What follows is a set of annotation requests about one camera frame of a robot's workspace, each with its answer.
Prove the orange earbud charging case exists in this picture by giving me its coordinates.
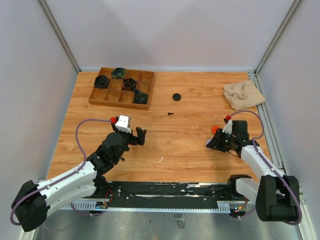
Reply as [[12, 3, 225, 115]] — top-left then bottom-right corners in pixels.
[[211, 125, 220, 134]]

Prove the black round charging case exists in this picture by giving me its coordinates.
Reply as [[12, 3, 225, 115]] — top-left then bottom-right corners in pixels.
[[172, 93, 182, 101]]

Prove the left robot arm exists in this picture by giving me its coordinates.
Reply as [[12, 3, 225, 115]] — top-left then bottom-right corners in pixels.
[[10, 127, 147, 232]]

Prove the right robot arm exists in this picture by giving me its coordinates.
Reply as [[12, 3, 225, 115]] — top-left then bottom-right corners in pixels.
[[206, 119, 302, 225]]

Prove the dark green rolled sock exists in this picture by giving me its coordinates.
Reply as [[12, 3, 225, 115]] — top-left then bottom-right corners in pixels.
[[133, 89, 149, 105]]

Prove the wooden compartment tray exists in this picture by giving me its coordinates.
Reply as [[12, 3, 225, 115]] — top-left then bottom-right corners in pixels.
[[88, 67, 156, 110]]

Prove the beige cloth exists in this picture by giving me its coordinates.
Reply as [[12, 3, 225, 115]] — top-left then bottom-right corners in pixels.
[[223, 79, 266, 111]]

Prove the black orange rolled sock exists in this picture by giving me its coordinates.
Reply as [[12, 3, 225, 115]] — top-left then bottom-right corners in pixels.
[[122, 77, 137, 91]]

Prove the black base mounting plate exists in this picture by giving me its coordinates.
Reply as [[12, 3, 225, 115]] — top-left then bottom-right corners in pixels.
[[77, 180, 258, 211]]

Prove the black rolled sock left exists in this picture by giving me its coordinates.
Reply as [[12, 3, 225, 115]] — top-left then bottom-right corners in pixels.
[[94, 75, 110, 89]]

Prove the green yellow rolled sock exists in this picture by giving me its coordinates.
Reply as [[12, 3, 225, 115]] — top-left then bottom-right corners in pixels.
[[111, 67, 127, 79]]

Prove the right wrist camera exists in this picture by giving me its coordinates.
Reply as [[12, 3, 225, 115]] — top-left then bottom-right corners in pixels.
[[222, 119, 233, 135]]

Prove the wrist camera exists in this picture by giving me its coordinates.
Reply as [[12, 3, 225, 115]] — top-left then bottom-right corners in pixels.
[[222, 119, 233, 135], [115, 115, 132, 134]]

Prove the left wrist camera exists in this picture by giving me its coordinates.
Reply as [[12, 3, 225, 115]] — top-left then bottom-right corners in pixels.
[[115, 115, 132, 134]]

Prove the aluminium frame post left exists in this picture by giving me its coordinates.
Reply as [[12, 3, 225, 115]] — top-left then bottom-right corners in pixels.
[[37, 0, 81, 74]]

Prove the aluminium frame post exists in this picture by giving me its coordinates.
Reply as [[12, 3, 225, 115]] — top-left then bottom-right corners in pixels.
[[37, 0, 81, 74], [254, 0, 304, 76]]

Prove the aluminium frame post right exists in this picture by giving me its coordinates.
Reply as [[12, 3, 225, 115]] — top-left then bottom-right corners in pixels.
[[254, 0, 304, 76]]

